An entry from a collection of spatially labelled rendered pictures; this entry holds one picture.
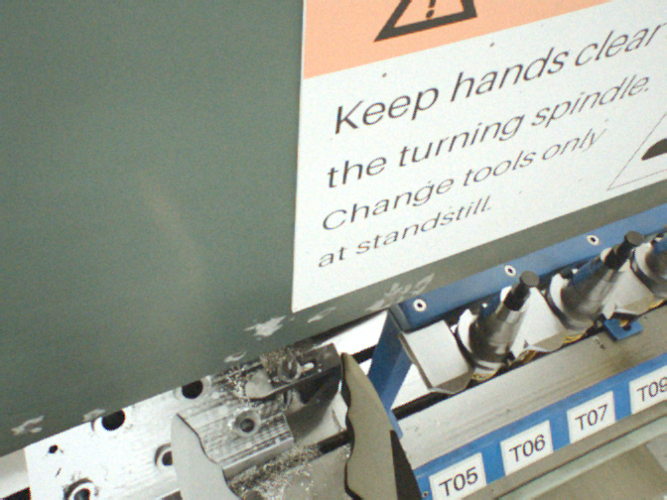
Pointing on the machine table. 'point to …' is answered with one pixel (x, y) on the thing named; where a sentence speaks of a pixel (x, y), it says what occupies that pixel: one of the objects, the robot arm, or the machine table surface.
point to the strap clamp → (329, 363)
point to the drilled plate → (266, 435)
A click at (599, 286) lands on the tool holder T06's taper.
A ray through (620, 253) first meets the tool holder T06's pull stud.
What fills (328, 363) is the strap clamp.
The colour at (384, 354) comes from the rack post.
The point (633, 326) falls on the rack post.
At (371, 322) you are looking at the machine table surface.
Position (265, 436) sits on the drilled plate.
